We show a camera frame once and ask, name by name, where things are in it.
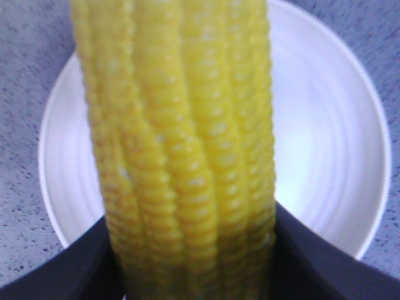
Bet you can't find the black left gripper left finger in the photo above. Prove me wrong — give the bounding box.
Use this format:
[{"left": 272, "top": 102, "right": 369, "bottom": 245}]
[{"left": 1, "top": 217, "right": 124, "bottom": 299}]

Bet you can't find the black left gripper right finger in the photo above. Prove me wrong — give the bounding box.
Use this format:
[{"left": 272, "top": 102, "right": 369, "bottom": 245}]
[{"left": 272, "top": 204, "right": 399, "bottom": 300}]

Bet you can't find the yellow corn cob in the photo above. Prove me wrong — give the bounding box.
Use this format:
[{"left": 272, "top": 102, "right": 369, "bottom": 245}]
[{"left": 71, "top": 1, "right": 275, "bottom": 299}]

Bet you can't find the white round plate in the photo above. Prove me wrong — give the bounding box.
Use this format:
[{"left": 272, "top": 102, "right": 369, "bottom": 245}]
[{"left": 38, "top": 1, "right": 391, "bottom": 259}]

